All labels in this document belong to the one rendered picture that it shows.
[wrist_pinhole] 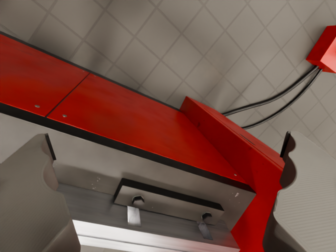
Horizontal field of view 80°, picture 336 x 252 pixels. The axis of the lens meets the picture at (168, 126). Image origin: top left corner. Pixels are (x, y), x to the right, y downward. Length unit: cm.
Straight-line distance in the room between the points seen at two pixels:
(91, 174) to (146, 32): 97
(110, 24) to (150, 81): 39
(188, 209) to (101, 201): 22
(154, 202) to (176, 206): 6
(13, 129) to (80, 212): 21
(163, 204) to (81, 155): 23
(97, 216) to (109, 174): 9
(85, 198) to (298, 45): 163
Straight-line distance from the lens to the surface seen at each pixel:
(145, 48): 130
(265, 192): 68
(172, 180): 54
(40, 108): 55
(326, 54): 178
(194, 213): 59
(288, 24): 170
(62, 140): 47
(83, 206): 49
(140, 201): 50
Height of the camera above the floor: 129
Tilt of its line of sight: 65 degrees down
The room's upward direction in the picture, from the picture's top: 150 degrees clockwise
